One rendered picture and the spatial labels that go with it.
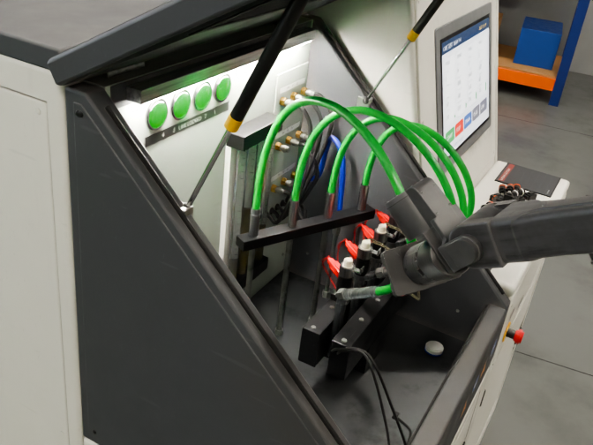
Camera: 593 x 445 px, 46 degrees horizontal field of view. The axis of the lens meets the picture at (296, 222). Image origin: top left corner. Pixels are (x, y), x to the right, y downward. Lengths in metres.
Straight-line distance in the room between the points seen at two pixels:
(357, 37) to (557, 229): 0.84
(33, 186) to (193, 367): 0.37
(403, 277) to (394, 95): 0.62
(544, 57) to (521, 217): 5.76
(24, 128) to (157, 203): 0.25
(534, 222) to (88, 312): 0.70
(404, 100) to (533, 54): 5.06
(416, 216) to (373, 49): 0.68
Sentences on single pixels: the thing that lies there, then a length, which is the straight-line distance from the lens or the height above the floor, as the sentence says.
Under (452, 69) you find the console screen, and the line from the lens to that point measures 1.72.
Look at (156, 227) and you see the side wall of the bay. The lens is 0.98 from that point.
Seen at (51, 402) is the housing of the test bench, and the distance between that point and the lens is 1.39.
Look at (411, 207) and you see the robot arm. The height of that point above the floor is 1.39.
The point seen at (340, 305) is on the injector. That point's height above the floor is 1.03.
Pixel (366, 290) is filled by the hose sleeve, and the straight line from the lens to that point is 1.12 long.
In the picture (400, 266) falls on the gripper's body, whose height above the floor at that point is 1.28.
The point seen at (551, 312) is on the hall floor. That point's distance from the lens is 3.44.
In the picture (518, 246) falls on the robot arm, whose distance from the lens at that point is 0.81.
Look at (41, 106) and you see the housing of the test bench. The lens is 1.06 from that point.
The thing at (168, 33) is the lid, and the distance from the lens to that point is 0.84.
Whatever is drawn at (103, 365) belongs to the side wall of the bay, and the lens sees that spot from 1.21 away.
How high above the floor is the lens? 1.78
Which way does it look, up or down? 29 degrees down
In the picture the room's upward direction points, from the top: 7 degrees clockwise
